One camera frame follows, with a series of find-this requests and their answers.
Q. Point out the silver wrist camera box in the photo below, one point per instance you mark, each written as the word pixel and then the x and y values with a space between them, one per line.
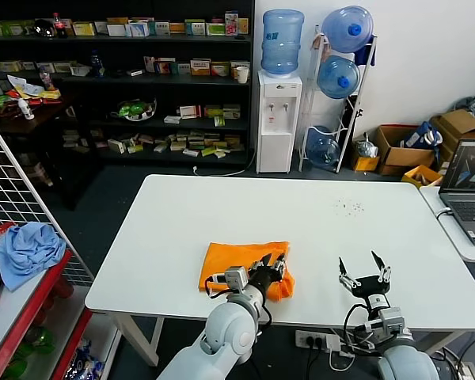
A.
pixel 392 320
pixel 235 279

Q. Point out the bowl with green fruit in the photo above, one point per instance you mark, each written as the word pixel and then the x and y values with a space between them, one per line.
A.
pixel 134 109

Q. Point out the silver foil bag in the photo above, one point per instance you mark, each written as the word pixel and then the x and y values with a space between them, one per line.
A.
pixel 367 148

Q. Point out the open white box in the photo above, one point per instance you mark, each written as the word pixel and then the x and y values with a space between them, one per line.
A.
pixel 80 70

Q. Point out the cardboard box with red rim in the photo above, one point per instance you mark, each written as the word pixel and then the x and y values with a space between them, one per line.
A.
pixel 403 158

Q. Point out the red white medicine box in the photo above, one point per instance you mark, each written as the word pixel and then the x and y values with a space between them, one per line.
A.
pixel 189 112

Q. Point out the white metal jug rack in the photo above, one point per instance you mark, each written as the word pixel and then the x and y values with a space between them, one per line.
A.
pixel 347 138

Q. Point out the small green box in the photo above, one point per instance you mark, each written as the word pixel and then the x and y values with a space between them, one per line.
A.
pixel 219 122

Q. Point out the blue bag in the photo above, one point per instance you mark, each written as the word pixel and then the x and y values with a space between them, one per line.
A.
pixel 417 136

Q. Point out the blue snack package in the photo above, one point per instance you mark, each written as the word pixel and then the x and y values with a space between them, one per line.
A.
pixel 81 362

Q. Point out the blue drink bottle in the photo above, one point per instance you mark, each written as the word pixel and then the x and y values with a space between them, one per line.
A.
pixel 96 61

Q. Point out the small white bottle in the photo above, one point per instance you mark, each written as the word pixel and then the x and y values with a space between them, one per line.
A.
pixel 27 111

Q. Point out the flat white box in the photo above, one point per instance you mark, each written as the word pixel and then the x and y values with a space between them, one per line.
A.
pixel 172 119
pixel 135 73

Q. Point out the cola bottle red label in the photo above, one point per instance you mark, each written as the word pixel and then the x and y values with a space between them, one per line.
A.
pixel 58 27

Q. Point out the green yellow medicine box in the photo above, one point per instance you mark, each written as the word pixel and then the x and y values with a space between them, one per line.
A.
pixel 213 111
pixel 209 152

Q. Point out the orange white medicine box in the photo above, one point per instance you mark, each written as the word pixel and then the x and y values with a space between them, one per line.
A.
pixel 220 70

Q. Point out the black shelving unit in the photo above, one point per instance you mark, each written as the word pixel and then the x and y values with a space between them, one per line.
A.
pixel 251 118

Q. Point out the dark blue hanging cloth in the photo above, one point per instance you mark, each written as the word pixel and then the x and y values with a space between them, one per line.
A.
pixel 370 55

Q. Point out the grey open laptop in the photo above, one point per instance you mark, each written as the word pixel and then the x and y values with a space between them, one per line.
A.
pixel 467 210

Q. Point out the white power strip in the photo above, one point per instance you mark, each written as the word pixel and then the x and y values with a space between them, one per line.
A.
pixel 312 339

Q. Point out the purple drink bottle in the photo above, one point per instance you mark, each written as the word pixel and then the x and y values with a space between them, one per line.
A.
pixel 46 79

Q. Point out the shiny dark round bowl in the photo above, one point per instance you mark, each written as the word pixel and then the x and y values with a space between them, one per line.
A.
pixel 43 28

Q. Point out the green plastic bag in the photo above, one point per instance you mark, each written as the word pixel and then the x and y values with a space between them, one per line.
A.
pixel 2 101

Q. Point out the large white table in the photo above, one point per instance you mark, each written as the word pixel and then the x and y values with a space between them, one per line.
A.
pixel 261 213

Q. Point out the blue white medicine box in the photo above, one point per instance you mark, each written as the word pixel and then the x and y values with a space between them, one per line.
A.
pixel 137 29

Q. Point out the pink white medicine box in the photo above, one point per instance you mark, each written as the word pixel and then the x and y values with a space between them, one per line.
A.
pixel 149 65

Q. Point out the red white shelf cart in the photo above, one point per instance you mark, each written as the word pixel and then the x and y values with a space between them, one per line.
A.
pixel 23 295

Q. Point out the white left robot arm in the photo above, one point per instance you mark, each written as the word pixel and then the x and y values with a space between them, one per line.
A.
pixel 229 328

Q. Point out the small yellow open box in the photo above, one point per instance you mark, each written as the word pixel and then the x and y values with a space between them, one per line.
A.
pixel 413 174

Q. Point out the green plastic bottle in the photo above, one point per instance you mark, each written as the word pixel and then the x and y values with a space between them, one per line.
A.
pixel 39 340

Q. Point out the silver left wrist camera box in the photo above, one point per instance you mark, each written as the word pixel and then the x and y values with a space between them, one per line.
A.
pixel 235 279

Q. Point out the blue water jug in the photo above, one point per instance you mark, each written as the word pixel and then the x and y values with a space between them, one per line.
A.
pixel 346 27
pixel 336 77
pixel 281 43
pixel 322 150

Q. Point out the orange t-shirt with white print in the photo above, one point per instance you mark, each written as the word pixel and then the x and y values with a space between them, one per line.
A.
pixel 237 261

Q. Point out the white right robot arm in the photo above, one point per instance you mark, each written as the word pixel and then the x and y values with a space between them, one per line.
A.
pixel 407 360

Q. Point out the light blue crumpled cloth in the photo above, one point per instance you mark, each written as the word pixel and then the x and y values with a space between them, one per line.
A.
pixel 27 253

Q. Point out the teal white medicine box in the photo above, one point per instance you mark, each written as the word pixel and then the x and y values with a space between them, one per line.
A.
pixel 174 69

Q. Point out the white paper cup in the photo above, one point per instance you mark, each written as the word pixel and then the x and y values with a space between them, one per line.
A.
pixel 242 75

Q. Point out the yellow white paper packets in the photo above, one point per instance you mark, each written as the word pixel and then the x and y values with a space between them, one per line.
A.
pixel 27 89

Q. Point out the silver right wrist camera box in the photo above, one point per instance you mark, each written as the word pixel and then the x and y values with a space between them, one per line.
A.
pixel 392 320

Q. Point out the white water dispenser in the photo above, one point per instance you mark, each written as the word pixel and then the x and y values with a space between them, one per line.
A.
pixel 275 150

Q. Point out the yellow orange medicine box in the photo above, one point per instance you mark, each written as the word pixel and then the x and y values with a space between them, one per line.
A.
pixel 200 68

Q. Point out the yellow carton box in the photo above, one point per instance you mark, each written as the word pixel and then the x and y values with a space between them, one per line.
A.
pixel 366 163

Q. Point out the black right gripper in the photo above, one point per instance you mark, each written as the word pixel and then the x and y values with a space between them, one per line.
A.
pixel 370 287

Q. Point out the dark wooden table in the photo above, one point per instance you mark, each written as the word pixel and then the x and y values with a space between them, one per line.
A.
pixel 8 122

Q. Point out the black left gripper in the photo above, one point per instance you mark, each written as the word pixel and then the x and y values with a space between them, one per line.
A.
pixel 263 279

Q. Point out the yellow white medicine box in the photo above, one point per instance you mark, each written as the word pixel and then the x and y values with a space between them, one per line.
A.
pixel 10 66
pixel 232 64
pixel 83 29

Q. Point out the plain brown cardboard box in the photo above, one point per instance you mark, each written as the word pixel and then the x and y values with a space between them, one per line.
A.
pixel 459 122

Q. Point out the tall pink blue box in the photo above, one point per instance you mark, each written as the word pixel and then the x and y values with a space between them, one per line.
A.
pixel 232 23

